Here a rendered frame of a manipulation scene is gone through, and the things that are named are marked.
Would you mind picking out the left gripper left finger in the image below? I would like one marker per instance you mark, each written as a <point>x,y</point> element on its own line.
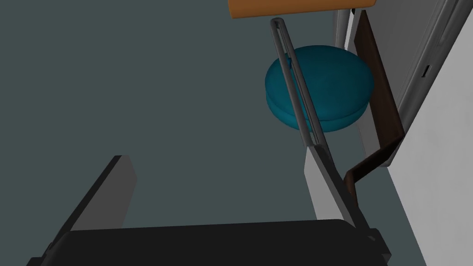
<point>107,199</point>

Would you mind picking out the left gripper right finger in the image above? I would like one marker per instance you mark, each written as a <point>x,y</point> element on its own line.
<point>325,192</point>

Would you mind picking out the teal round stool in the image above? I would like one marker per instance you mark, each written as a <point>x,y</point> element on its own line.
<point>332,85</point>

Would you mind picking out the dark brown bent panel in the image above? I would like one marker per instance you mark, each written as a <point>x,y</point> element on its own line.
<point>380,99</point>

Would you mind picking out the white door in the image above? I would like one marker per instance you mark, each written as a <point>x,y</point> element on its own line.
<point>443,155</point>

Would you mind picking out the grey door leaf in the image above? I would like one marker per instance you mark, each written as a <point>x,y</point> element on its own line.
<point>401,40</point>

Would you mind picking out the orange table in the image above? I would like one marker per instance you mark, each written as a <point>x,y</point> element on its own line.
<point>295,7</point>

